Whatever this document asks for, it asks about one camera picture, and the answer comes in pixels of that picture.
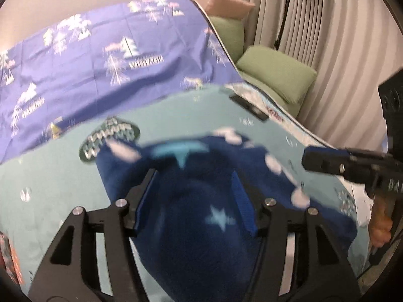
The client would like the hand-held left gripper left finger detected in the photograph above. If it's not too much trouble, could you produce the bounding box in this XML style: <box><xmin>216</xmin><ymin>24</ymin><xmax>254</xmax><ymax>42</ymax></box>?
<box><xmin>30</xmin><ymin>168</ymin><xmax>158</xmax><ymax>302</ymax></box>

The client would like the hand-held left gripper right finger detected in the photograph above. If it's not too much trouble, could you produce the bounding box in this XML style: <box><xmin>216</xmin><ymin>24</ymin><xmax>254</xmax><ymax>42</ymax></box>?
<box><xmin>231</xmin><ymin>170</ymin><xmax>361</xmax><ymax>302</ymax></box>

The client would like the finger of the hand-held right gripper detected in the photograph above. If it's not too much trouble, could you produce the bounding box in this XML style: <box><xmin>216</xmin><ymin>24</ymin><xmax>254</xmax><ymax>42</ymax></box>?
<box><xmin>301</xmin><ymin>146</ymin><xmax>403</xmax><ymax>193</ymax></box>

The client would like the navy star print fleece garment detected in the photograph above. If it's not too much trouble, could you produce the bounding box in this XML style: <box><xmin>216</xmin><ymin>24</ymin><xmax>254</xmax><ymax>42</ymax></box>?
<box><xmin>96</xmin><ymin>127</ymin><xmax>358</xmax><ymax>302</ymax></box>

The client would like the person's right hand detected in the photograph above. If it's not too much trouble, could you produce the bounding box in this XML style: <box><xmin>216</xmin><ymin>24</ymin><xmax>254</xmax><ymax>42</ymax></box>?
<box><xmin>368</xmin><ymin>195</ymin><xmax>393</xmax><ymax>250</ymax></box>

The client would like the beige pleated curtain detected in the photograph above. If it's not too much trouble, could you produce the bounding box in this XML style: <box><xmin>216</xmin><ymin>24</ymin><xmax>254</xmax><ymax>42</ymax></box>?
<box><xmin>238</xmin><ymin>0</ymin><xmax>403</xmax><ymax>152</ymax></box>

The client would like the teal printed bed sheet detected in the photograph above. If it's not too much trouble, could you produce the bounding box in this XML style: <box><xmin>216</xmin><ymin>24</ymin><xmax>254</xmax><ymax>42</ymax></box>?
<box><xmin>0</xmin><ymin>83</ymin><xmax>378</xmax><ymax>297</ymax></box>

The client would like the black phone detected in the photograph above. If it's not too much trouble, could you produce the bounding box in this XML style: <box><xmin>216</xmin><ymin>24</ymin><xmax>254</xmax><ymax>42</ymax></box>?
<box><xmin>229</xmin><ymin>94</ymin><xmax>269</xmax><ymax>122</ymax></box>

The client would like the large green pillow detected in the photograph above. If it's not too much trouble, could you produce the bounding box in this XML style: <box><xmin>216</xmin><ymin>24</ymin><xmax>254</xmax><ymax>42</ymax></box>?
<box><xmin>236</xmin><ymin>46</ymin><xmax>318</xmax><ymax>113</ymax></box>

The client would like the purple tree print blanket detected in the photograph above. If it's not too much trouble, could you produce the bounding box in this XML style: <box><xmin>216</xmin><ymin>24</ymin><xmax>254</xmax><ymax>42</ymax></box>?
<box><xmin>0</xmin><ymin>0</ymin><xmax>250</xmax><ymax>165</ymax></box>

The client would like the black floor lamp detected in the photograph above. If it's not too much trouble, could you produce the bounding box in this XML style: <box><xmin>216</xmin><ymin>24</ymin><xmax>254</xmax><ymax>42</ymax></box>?
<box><xmin>273</xmin><ymin>0</ymin><xmax>305</xmax><ymax>51</ymax></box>

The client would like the small green pillow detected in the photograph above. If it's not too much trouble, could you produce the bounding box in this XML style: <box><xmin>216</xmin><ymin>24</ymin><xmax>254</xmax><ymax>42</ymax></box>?
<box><xmin>209</xmin><ymin>16</ymin><xmax>245</xmax><ymax>62</ymax></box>

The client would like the peach pillow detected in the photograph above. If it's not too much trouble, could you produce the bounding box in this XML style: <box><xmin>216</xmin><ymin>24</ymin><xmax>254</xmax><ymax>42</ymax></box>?
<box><xmin>205</xmin><ymin>0</ymin><xmax>256</xmax><ymax>19</ymax></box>

